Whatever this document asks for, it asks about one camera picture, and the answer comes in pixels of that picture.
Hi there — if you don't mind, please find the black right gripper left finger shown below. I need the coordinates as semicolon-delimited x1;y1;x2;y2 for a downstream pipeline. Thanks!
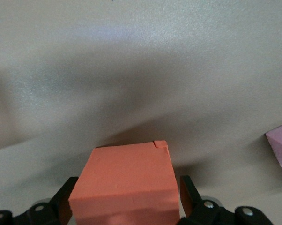
0;176;79;225

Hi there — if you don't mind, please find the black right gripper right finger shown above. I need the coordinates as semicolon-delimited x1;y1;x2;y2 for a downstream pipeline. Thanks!
178;175;273;225

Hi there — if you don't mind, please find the orange foam cube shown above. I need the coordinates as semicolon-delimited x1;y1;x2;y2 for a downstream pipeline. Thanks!
67;140;180;225

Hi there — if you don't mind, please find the brown paper table cover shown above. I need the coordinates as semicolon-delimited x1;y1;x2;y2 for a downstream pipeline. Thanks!
0;0;282;225

